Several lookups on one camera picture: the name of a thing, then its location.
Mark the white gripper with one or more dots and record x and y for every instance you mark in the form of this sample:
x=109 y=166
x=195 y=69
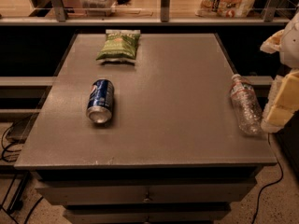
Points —
x=291 y=46

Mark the colourful snack bag on shelf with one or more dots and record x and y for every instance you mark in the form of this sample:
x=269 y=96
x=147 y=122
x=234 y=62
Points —
x=225 y=8

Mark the green jalapeno chip bag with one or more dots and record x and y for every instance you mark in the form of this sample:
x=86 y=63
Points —
x=119 y=46

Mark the clear plastic water bottle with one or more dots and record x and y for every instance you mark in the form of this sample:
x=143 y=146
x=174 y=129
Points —
x=247 y=109

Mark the grey cabinet with drawers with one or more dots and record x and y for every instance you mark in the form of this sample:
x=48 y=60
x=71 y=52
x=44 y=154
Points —
x=172 y=152

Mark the blue soda can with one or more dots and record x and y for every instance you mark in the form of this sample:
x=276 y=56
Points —
x=100 y=104

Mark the clear plastic container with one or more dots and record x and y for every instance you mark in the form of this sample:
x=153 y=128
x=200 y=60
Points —
x=97 y=0

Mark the black power box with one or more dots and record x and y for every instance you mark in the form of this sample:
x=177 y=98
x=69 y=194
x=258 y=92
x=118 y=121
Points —
x=20 y=130

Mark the grey metal shelf rail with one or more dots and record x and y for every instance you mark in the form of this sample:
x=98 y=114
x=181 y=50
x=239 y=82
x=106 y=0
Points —
x=140 y=13

